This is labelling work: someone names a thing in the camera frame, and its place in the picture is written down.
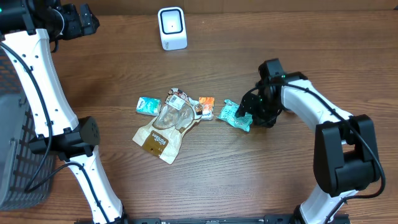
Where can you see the white barcode scanner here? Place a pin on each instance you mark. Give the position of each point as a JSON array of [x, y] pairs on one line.
[[172, 28]]

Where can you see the beige brown cookie pouch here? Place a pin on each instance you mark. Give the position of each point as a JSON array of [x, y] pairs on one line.
[[162, 137]]

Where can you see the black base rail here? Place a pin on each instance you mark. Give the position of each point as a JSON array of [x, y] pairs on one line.
[[217, 220]]

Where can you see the small orange snack packet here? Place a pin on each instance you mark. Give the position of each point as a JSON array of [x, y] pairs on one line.
[[208, 107]]

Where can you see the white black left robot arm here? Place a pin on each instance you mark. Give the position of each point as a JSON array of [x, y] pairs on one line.
[[30, 33]]

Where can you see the grey plastic mesh basket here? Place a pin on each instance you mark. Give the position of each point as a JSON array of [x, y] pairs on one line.
[[18, 163]]

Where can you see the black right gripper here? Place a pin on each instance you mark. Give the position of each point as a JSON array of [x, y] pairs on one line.
[[248, 106]]

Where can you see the small teal tissue pack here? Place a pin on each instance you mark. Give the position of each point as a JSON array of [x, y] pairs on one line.
[[149, 106]]

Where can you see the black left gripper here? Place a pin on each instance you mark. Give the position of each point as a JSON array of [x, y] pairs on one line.
[[79, 28]]

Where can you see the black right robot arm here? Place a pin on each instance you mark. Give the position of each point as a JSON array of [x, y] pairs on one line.
[[346, 164]]

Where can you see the green wet wipes pack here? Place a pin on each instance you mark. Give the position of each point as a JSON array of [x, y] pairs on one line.
[[228, 114]]

